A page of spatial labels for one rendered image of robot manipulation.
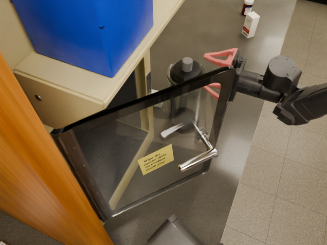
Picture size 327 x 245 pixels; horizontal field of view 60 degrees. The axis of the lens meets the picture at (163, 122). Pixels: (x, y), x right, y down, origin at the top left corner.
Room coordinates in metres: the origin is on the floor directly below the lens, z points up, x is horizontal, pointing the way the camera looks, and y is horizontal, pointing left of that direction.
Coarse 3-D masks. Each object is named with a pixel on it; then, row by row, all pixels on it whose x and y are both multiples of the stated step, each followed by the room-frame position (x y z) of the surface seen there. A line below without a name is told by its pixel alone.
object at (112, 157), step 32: (160, 96) 0.29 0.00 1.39; (192, 96) 0.32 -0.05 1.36; (224, 96) 0.35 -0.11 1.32; (64, 128) 0.23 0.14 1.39; (96, 128) 0.24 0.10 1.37; (128, 128) 0.27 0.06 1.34; (160, 128) 0.29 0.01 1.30; (192, 128) 0.32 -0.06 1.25; (96, 160) 0.24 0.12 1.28; (128, 160) 0.26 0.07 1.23; (128, 192) 0.25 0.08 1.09; (160, 192) 0.29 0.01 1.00
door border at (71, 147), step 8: (144, 96) 0.29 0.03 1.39; (64, 136) 0.22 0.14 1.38; (72, 136) 0.23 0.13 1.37; (72, 144) 0.23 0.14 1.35; (64, 152) 0.22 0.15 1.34; (72, 152) 0.22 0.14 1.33; (80, 152) 0.23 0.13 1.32; (80, 160) 0.23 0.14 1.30; (80, 168) 0.22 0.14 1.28; (88, 168) 0.23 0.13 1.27; (88, 176) 0.23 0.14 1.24; (88, 184) 0.22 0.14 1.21; (96, 184) 0.23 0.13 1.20; (88, 192) 0.22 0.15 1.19; (96, 192) 0.23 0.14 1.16; (96, 200) 0.22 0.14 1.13; (104, 200) 0.23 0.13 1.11; (96, 208) 0.22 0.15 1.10; (104, 208) 0.23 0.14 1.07; (104, 216) 0.22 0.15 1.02
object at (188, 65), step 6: (186, 60) 0.57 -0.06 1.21; (192, 60) 0.57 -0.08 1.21; (174, 66) 0.58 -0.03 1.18; (180, 66) 0.58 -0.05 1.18; (186, 66) 0.56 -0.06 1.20; (192, 66) 0.58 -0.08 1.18; (198, 66) 0.58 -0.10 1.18; (174, 72) 0.56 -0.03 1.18; (180, 72) 0.56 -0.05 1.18; (186, 72) 0.56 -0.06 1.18; (192, 72) 0.56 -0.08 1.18; (198, 72) 0.56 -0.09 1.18; (174, 78) 0.55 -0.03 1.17; (180, 78) 0.54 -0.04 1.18; (186, 78) 0.54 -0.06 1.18
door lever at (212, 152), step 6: (204, 138) 0.33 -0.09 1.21; (204, 144) 0.32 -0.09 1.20; (210, 144) 0.32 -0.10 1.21; (210, 150) 0.30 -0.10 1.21; (216, 150) 0.30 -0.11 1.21; (198, 156) 0.29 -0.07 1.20; (204, 156) 0.29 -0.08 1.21; (210, 156) 0.29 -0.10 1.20; (216, 156) 0.29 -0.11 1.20; (186, 162) 0.27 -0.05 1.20; (192, 162) 0.27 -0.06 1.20; (198, 162) 0.27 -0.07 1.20; (180, 168) 0.26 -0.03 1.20; (186, 168) 0.26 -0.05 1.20
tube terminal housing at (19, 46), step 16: (0, 0) 0.25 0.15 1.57; (0, 16) 0.24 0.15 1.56; (16, 16) 0.25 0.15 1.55; (0, 32) 0.23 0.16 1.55; (16, 32) 0.25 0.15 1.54; (0, 48) 0.22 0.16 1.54; (16, 48) 0.24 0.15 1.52; (32, 48) 0.25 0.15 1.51; (16, 64) 0.23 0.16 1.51; (144, 64) 0.49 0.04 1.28; (144, 80) 0.52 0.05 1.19; (48, 128) 0.23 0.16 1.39; (64, 160) 0.22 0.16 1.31
